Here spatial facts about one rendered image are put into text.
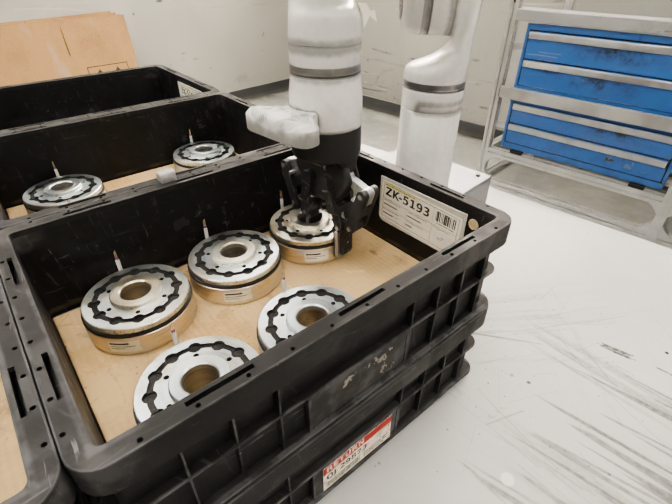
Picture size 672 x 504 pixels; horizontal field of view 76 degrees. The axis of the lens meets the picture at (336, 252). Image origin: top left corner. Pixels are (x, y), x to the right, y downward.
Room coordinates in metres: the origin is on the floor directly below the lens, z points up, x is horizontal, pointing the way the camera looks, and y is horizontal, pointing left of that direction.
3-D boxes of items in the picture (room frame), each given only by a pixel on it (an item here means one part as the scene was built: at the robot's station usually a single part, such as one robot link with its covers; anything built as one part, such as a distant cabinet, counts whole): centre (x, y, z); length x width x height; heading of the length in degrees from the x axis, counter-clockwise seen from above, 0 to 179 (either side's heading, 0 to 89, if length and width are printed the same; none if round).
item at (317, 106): (0.44, 0.02, 1.02); 0.11 x 0.09 x 0.06; 136
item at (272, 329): (0.29, 0.02, 0.86); 0.10 x 0.10 x 0.01
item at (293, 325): (0.29, 0.02, 0.86); 0.05 x 0.05 x 0.01
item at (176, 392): (0.22, 0.11, 0.86); 0.05 x 0.05 x 0.01
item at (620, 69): (1.87, -1.10, 0.60); 0.72 x 0.03 x 0.56; 46
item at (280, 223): (0.47, 0.03, 0.86); 0.10 x 0.10 x 0.01
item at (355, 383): (0.35, 0.07, 0.87); 0.40 x 0.30 x 0.11; 130
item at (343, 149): (0.45, 0.01, 0.95); 0.08 x 0.08 x 0.09
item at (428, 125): (0.67, -0.15, 0.89); 0.09 x 0.09 x 0.17; 54
